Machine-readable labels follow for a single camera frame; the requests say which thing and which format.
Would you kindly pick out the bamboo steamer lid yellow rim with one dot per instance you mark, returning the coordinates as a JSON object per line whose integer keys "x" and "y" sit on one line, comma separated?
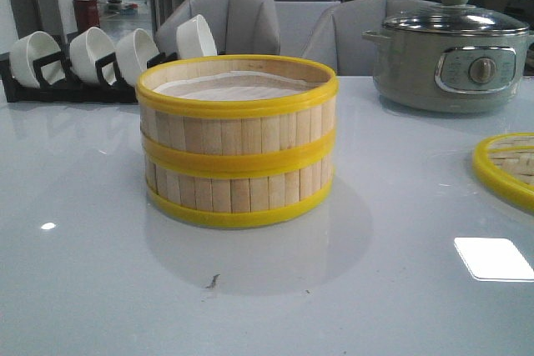
{"x": 504, "y": 163}

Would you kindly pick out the grey chair right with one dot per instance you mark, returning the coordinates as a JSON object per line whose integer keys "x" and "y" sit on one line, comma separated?
{"x": 336, "y": 39}

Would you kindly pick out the glass pot lid with knob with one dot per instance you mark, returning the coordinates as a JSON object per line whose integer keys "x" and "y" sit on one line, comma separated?
{"x": 457, "y": 17}

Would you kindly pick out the grey chair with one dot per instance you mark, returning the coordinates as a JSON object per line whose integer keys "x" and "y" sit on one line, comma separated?
{"x": 336, "y": 39}
{"x": 238, "y": 26}

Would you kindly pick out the black bowl rack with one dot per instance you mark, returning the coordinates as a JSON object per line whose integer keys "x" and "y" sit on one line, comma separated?
{"x": 58, "y": 82}

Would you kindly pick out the white bowl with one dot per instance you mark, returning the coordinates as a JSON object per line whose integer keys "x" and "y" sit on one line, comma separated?
{"x": 133, "y": 51}
{"x": 86, "y": 49}
{"x": 194, "y": 39}
{"x": 25, "y": 51}

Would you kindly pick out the grey-green electric cooking pot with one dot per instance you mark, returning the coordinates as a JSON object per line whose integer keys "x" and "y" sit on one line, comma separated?
{"x": 448, "y": 73}

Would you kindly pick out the grey chair left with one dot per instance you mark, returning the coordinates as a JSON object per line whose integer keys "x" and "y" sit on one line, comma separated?
{"x": 238, "y": 26}

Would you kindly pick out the red bin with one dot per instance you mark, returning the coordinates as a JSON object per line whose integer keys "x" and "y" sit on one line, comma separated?
{"x": 86, "y": 14}

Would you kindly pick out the white bowl far left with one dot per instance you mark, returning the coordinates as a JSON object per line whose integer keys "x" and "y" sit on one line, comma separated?
{"x": 25, "y": 51}

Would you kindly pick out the bamboo steamer basket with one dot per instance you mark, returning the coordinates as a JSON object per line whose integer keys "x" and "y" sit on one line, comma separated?
{"x": 241, "y": 202}
{"x": 238, "y": 139}

